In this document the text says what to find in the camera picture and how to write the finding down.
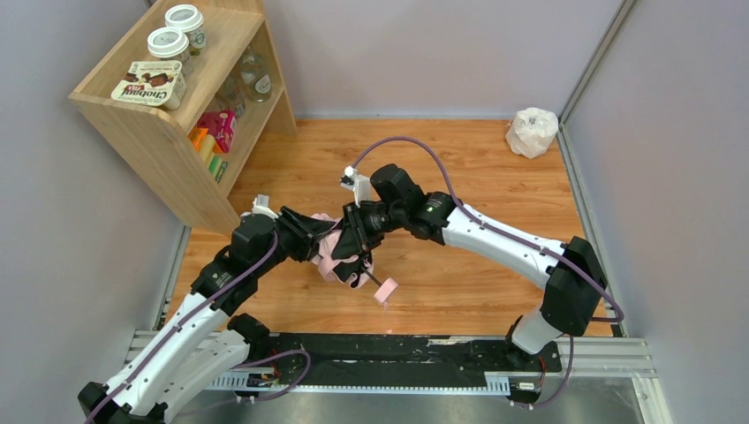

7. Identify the pink box on shelf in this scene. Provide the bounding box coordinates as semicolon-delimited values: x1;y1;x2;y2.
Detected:
196;110;237;153

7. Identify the white lidded cup rear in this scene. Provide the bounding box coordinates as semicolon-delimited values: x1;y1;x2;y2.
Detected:
164;4;207;56

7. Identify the wooden shelf unit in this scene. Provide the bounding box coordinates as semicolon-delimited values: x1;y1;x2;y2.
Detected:
69;1;297;234

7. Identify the Chobani yogurt pack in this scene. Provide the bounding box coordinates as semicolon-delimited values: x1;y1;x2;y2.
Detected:
110;60;187;110

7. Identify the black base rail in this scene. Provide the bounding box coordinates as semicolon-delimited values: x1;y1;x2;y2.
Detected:
209;333;564;403

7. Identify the white crumpled plastic bag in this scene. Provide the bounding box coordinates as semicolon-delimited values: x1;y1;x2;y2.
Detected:
505;107;559;159

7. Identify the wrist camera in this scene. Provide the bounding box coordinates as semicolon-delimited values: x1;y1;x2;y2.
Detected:
339;166;372;206
251;194;279;220

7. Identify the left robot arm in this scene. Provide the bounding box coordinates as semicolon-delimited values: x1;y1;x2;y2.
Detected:
78;207;339;423

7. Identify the white lidded cup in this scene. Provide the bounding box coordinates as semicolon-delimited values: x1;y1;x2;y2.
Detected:
164;4;207;56
147;26;193;76

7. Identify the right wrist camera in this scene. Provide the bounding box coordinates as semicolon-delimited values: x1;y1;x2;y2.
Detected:
339;166;372;206

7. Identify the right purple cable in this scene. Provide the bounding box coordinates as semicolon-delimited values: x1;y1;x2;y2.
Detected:
351;136;626;409

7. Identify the white lidded cup front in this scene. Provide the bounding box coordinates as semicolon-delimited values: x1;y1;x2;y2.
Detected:
147;26;193;76

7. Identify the glass jar on shelf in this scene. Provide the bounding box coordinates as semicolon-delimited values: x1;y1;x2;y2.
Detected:
239;48;272;102

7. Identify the pink folding umbrella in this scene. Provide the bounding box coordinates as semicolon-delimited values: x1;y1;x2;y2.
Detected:
311;213;398;305

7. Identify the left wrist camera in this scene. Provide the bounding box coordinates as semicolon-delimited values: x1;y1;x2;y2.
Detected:
251;194;279;220

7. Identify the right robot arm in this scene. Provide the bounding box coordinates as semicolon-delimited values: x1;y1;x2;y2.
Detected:
333;163;608;355

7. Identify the stack of coloured sponges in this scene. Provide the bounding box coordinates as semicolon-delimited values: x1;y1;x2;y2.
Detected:
188;127;228;183

